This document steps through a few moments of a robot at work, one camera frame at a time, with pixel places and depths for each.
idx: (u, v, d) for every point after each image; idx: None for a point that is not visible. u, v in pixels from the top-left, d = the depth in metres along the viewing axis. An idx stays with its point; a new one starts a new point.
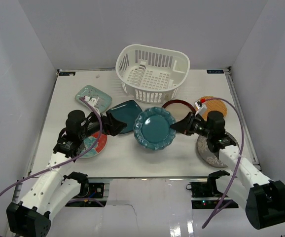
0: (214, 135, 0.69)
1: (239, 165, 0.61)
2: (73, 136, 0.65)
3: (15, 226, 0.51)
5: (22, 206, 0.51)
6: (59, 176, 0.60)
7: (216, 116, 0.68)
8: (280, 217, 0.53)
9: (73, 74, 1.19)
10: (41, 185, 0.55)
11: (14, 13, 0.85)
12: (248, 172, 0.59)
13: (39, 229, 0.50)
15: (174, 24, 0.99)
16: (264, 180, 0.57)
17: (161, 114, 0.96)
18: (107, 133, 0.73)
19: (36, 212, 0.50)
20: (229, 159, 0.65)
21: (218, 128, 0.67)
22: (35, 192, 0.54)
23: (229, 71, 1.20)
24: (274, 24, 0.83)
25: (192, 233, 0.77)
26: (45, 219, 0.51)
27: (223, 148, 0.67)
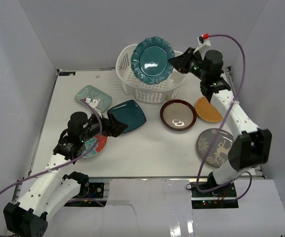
0: (208, 78, 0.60)
1: (231, 111, 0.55)
2: (74, 138, 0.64)
3: (12, 226, 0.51)
5: (19, 207, 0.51)
6: (58, 177, 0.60)
7: (215, 57, 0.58)
8: (259, 160, 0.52)
9: (73, 74, 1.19)
10: (39, 187, 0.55)
11: (14, 12, 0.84)
12: (238, 118, 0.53)
13: (35, 231, 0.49)
15: (174, 24, 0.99)
16: (252, 128, 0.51)
17: (162, 44, 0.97)
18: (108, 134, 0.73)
19: (31, 215, 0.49)
20: (220, 105, 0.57)
21: (213, 70, 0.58)
22: (33, 194, 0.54)
23: (229, 71, 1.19)
24: (274, 24, 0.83)
25: (192, 233, 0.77)
26: (42, 221, 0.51)
27: (216, 93, 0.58)
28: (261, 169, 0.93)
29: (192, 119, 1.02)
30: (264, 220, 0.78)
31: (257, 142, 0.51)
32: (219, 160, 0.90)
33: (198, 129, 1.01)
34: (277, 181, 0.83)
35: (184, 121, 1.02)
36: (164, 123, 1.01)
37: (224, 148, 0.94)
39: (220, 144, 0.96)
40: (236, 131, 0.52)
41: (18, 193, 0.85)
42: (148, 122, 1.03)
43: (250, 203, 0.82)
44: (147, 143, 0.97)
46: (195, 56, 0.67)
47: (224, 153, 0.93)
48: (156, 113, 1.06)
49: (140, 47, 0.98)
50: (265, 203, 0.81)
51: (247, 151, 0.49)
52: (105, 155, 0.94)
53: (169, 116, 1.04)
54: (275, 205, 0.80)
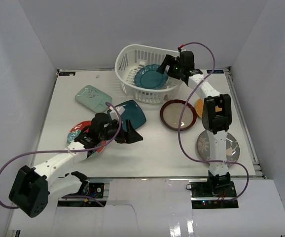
0: (185, 67, 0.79)
1: (201, 85, 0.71)
2: (94, 134, 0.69)
3: (16, 190, 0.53)
5: (33, 172, 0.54)
6: (72, 161, 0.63)
7: (186, 51, 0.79)
8: (224, 121, 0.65)
9: (73, 74, 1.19)
10: (55, 161, 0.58)
11: (14, 12, 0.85)
12: (206, 89, 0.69)
13: (37, 203, 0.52)
15: (174, 25, 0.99)
16: (216, 94, 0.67)
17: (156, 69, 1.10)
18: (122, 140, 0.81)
19: (44, 180, 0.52)
20: (194, 84, 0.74)
21: (187, 59, 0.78)
22: (49, 165, 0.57)
23: (229, 71, 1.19)
24: (274, 24, 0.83)
25: (192, 233, 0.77)
26: (44, 197, 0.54)
27: (192, 76, 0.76)
28: (261, 169, 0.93)
29: (192, 119, 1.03)
30: (264, 220, 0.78)
31: (222, 105, 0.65)
32: None
33: (198, 129, 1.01)
34: (277, 181, 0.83)
35: (185, 121, 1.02)
36: (164, 123, 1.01)
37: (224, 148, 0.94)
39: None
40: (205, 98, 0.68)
41: None
42: (148, 122, 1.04)
43: (250, 202, 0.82)
44: (147, 143, 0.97)
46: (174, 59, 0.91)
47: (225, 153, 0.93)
48: (156, 113, 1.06)
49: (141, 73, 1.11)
50: (265, 203, 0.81)
51: (212, 111, 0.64)
52: (105, 155, 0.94)
53: (169, 116, 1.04)
54: (275, 205, 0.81)
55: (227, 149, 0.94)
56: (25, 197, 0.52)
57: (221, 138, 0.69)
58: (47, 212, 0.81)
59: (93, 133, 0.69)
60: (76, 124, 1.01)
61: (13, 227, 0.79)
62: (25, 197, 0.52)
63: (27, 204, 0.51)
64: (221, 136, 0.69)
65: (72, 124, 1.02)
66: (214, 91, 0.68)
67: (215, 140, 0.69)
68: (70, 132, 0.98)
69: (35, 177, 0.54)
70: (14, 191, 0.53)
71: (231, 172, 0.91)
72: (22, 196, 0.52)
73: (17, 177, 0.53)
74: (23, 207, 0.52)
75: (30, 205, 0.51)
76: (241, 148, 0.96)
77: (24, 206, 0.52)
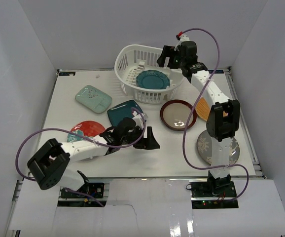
0: (188, 62, 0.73)
1: (207, 88, 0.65)
2: (117, 136, 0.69)
3: (36, 158, 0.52)
5: (59, 146, 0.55)
6: (92, 151, 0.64)
7: (189, 43, 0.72)
8: (231, 129, 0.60)
9: (73, 74, 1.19)
10: (81, 145, 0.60)
11: (14, 13, 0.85)
12: (212, 93, 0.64)
13: (53, 176, 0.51)
15: (174, 25, 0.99)
16: (224, 99, 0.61)
17: (160, 75, 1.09)
18: (141, 145, 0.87)
19: (68, 156, 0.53)
20: (199, 84, 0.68)
21: (189, 52, 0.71)
22: (74, 146, 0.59)
23: (229, 71, 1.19)
24: (274, 24, 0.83)
25: (192, 233, 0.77)
26: (59, 175, 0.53)
27: (195, 73, 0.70)
28: (261, 169, 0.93)
29: (192, 119, 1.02)
30: (265, 220, 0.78)
31: (229, 111, 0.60)
32: None
33: (198, 129, 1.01)
34: (277, 181, 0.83)
35: (185, 121, 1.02)
36: (164, 123, 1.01)
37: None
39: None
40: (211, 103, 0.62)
41: (18, 193, 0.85)
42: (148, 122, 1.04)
43: (250, 202, 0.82)
44: None
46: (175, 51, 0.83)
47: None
48: (156, 113, 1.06)
49: (144, 74, 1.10)
50: (265, 202, 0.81)
51: (220, 119, 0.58)
52: (105, 155, 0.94)
53: (169, 116, 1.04)
54: (275, 205, 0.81)
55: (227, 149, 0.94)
56: (44, 167, 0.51)
57: (225, 145, 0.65)
58: (47, 212, 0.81)
59: (117, 135, 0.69)
60: (76, 124, 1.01)
61: (13, 228, 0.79)
62: (44, 167, 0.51)
63: (41, 175, 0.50)
64: (225, 143, 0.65)
65: (72, 124, 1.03)
66: (222, 95, 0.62)
67: (220, 146, 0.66)
68: (70, 132, 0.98)
69: (59, 152, 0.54)
70: (33, 158, 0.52)
71: (231, 172, 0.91)
72: (40, 166, 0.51)
73: (43, 146, 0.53)
74: (36, 177, 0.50)
75: (45, 175, 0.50)
76: (241, 148, 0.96)
77: (38, 176, 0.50)
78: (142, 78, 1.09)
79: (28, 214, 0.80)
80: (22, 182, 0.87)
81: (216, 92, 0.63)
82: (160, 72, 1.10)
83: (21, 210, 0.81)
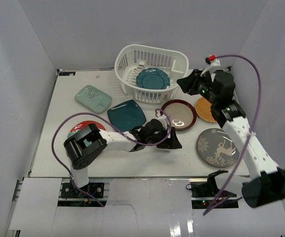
0: (220, 102, 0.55)
1: (248, 146, 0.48)
2: (143, 135, 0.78)
3: (75, 138, 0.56)
5: (97, 132, 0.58)
6: (121, 144, 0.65)
7: (225, 79, 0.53)
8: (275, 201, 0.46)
9: (73, 74, 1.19)
10: (115, 135, 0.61)
11: (14, 13, 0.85)
12: (256, 155, 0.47)
13: (87, 158, 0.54)
15: (173, 25, 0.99)
16: (272, 168, 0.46)
17: (160, 74, 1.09)
18: (164, 144, 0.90)
19: (105, 142, 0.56)
20: (235, 136, 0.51)
21: (225, 93, 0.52)
22: (110, 135, 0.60)
23: (229, 71, 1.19)
24: (274, 24, 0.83)
25: (192, 233, 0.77)
26: (92, 158, 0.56)
27: (231, 121, 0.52)
28: None
29: (192, 119, 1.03)
30: (265, 220, 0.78)
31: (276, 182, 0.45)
32: (220, 161, 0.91)
33: (198, 129, 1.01)
34: None
35: (185, 121, 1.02)
36: None
37: (224, 148, 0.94)
39: (220, 144, 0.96)
40: (255, 171, 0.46)
41: (18, 193, 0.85)
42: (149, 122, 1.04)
43: None
44: None
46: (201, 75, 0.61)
47: (224, 153, 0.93)
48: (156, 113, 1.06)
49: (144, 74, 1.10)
50: None
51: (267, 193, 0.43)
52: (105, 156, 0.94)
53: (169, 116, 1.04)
54: (275, 205, 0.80)
55: (227, 150, 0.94)
56: (79, 147, 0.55)
57: None
58: (47, 212, 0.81)
59: (143, 134, 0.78)
60: (76, 124, 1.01)
61: (13, 228, 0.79)
62: (80, 148, 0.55)
63: (76, 155, 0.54)
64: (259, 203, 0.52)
65: (72, 124, 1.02)
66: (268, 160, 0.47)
67: None
68: (70, 132, 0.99)
69: (96, 137, 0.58)
70: (73, 138, 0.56)
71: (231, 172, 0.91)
72: (77, 146, 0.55)
73: (83, 129, 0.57)
74: (72, 156, 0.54)
75: (79, 156, 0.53)
76: None
77: (73, 155, 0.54)
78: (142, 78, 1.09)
79: (28, 214, 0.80)
80: (22, 182, 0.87)
81: (261, 155, 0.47)
82: (160, 72, 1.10)
83: (21, 210, 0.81)
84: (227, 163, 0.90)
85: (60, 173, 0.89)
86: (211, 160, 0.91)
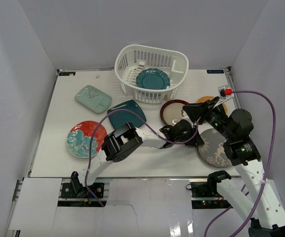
0: (235, 140, 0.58)
1: (262, 195, 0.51)
2: (172, 135, 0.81)
3: (114, 134, 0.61)
5: (133, 131, 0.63)
6: (152, 141, 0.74)
7: (242, 119, 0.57)
8: None
9: (73, 74, 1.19)
10: (148, 133, 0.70)
11: (15, 13, 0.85)
12: (269, 206, 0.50)
13: (123, 153, 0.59)
15: (173, 25, 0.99)
16: (284, 221, 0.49)
17: (160, 75, 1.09)
18: (190, 144, 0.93)
19: (140, 139, 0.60)
20: (249, 180, 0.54)
21: (241, 133, 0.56)
22: (144, 133, 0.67)
23: (229, 71, 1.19)
24: (274, 25, 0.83)
25: (192, 232, 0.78)
26: (127, 153, 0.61)
27: (246, 164, 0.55)
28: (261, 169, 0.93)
29: None
30: None
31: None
32: (220, 161, 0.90)
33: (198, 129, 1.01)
34: (277, 181, 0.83)
35: None
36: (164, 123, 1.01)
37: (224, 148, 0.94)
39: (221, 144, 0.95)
40: (267, 222, 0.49)
41: (18, 193, 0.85)
42: (149, 122, 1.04)
43: None
44: None
46: (215, 109, 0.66)
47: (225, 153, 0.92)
48: (156, 113, 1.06)
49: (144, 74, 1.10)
50: None
51: None
52: None
53: (169, 116, 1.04)
54: None
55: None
56: (118, 142, 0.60)
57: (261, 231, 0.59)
58: (47, 212, 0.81)
59: (172, 133, 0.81)
60: (76, 124, 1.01)
61: (13, 228, 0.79)
62: (118, 143, 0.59)
63: (115, 149, 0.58)
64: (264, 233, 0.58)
65: (72, 123, 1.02)
66: (281, 212, 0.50)
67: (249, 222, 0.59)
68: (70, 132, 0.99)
69: (132, 135, 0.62)
70: (113, 134, 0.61)
71: (231, 172, 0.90)
72: (115, 141, 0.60)
73: (122, 127, 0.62)
74: (110, 150, 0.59)
75: (118, 151, 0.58)
76: None
77: (112, 149, 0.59)
78: (142, 77, 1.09)
79: (28, 215, 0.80)
80: (22, 182, 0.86)
81: (273, 207, 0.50)
82: (161, 72, 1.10)
83: (21, 210, 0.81)
84: (227, 163, 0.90)
85: (60, 174, 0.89)
86: (211, 160, 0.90)
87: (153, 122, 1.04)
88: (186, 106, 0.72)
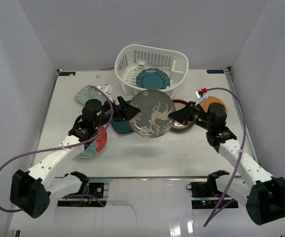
0: (214, 129, 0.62)
1: (241, 161, 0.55)
2: (88, 124, 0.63)
3: (15, 195, 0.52)
5: (28, 175, 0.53)
6: (68, 156, 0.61)
7: (218, 109, 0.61)
8: (280, 211, 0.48)
9: (73, 74, 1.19)
10: (50, 160, 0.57)
11: (14, 13, 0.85)
12: (250, 168, 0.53)
13: (38, 204, 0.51)
15: (173, 25, 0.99)
16: (266, 177, 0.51)
17: (160, 75, 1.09)
18: (119, 120, 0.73)
19: (39, 183, 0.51)
20: (229, 154, 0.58)
21: (218, 122, 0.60)
22: (43, 166, 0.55)
23: (229, 71, 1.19)
24: (274, 25, 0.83)
25: (192, 232, 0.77)
26: (45, 197, 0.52)
27: (224, 142, 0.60)
28: None
29: None
30: None
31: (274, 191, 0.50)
32: (155, 129, 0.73)
33: (198, 129, 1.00)
34: None
35: None
36: None
37: (159, 112, 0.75)
39: (155, 108, 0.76)
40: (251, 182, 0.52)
41: None
42: None
43: None
44: (147, 142, 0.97)
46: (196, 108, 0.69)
47: (159, 119, 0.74)
48: None
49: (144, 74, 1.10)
50: None
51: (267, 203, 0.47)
52: (105, 156, 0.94)
53: None
54: None
55: (163, 113, 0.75)
56: (24, 200, 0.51)
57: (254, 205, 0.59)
58: (47, 212, 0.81)
59: (87, 122, 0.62)
60: None
61: (14, 227, 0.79)
62: (24, 200, 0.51)
63: (28, 207, 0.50)
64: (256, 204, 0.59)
65: (72, 124, 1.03)
66: (262, 171, 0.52)
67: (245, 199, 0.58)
68: None
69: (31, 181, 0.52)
70: (13, 196, 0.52)
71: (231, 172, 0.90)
72: (22, 200, 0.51)
73: (13, 182, 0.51)
74: (25, 209, 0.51)
75: (30, 207, 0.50)
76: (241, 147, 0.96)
77: (25, 210, 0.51)
78: (142, 77, 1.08)
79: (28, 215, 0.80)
80: None
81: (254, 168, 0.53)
82: (161, 72, 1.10)
83: None
84: (162, 132, 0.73)
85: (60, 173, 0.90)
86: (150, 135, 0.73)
87: None
88: (172, 113, 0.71)
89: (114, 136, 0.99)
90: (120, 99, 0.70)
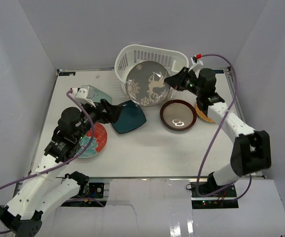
0: (204, 93, 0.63)
1: (226, 119, 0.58)
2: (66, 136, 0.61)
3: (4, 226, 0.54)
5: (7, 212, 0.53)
6: (48, 179, 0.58)
7: (208, 74, 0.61)
8: (261, 163, 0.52)
9: (73, 74, 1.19)
10: (27, 191, 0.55)
11: (14, 13, 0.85)
12: (234, 123, 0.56)
13: (25, 232, 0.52)
15: (173, 25, 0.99)
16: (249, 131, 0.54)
17: None
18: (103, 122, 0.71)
19: (18, 221, 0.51)
20: (216, 115, 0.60)
21: (208, 86, 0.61)
22: (21, 199, 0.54)
23: (230, 71, 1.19)
24: (274, 25, 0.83)
25: (192, 233, 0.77)
26: (33, 223, 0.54)
27: (212, 105, 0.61)
28: None
29: (192, 118, 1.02)
30: (263, 220, 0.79)
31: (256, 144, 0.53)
32: (154, 96, 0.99)
33: (198, 129, 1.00)
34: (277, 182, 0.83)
35: (185, 121, 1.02)
36: (163, 122, 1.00)
37: (155, 82, 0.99)
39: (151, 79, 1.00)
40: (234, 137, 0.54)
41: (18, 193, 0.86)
42: (149, 122, 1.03)
43: (249, 202, 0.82)
44: (147, 142, 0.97)
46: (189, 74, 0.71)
47: (157, 88, 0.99)
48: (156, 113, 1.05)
49: None
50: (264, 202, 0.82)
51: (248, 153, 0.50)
52: (105, 155, 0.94)
53: (169, 116, 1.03)
54: (275, 205, 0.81)
55: (158, 83, 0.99)
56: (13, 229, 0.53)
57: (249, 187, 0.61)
58: None
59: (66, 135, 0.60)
60: None
61: None
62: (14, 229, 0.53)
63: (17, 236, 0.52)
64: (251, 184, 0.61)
65: None
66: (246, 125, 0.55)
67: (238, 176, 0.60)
68: None
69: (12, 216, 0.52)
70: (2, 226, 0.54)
71: None
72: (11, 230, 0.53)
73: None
74: None
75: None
76: None
77: None
78: None
79: None
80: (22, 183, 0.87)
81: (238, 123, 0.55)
82: None
83: None
84: (161, 98, 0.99)
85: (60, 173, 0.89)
86: (151, 101, 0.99)
87: (152, 121, 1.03)
88: (166, 79, 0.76)
89: (114, 136, 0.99)
90: (104, 102, 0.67)
